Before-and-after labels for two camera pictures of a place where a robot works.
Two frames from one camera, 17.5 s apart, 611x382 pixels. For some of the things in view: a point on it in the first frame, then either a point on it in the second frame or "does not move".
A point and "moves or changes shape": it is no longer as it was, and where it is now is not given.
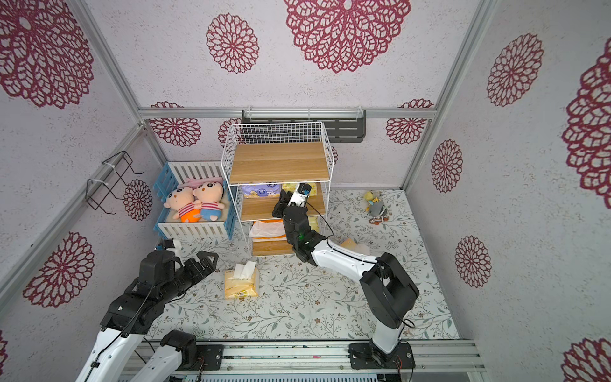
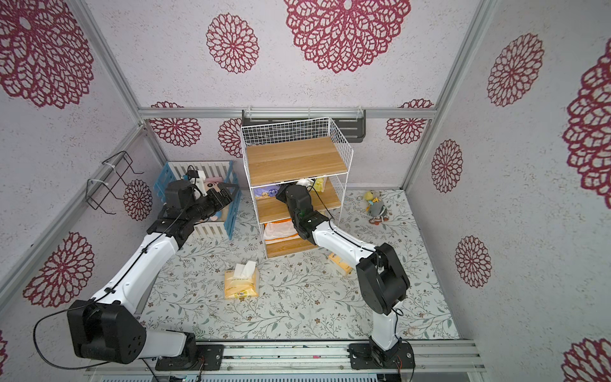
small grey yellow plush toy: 376,208 does not move
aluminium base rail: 334,357 does not move
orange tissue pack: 243,281 does not move
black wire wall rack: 98,190 does not move
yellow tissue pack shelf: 293,187 moves or changes shape
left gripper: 201,273 -> 221,201
